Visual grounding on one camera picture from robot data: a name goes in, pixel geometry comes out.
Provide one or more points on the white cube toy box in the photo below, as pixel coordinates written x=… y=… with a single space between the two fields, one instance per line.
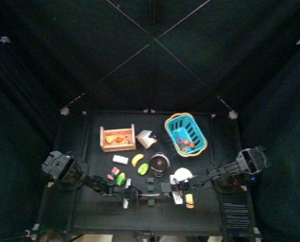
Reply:
x=146 y=138

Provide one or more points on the small pink toy piece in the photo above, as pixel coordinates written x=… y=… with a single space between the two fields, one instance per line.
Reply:
x=111 y=177

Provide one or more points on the green toy pea pod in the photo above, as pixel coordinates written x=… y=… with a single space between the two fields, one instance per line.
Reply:
x=143 y=169

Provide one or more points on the pink and white toy slice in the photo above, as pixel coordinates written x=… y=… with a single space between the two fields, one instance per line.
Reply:
x=116 y=170

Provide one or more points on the yellow toy pear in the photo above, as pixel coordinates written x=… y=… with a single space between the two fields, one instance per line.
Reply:
x=111 y=138

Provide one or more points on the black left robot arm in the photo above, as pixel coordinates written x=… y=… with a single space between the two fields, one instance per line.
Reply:
x=65 y=170

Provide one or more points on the red toy fruit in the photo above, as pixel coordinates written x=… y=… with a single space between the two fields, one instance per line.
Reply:
x=120 y=139

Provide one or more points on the yellow toy banana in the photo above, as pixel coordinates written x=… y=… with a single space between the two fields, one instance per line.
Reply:
x=138 y=159

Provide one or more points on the white bowl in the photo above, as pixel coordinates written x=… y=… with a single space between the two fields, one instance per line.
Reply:
x=183 y=174

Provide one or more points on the white toy stick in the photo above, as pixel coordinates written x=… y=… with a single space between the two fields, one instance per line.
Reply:
x=127 y=203
x=128 y=183

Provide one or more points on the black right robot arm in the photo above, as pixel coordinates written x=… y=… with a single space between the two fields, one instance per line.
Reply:
x=241 y=165

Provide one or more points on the white text label sticker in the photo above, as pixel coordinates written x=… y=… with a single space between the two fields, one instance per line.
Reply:
x=237 y=218

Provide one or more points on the black toy pot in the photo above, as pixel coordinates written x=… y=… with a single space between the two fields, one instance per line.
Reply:
x=159 y=164

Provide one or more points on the small white toy block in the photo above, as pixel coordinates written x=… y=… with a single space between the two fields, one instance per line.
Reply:
x=120 y=159

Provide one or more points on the toy sushi roll piece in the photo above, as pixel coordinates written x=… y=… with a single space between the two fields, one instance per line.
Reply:
x=151 y=188
x=151 y=180
x=151 y=201

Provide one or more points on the wooden toy crate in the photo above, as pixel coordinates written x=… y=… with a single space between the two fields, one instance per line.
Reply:
x=118 y=147

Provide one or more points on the teal basket with orange rim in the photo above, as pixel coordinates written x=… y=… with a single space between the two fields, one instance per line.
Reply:
x=176 y=122

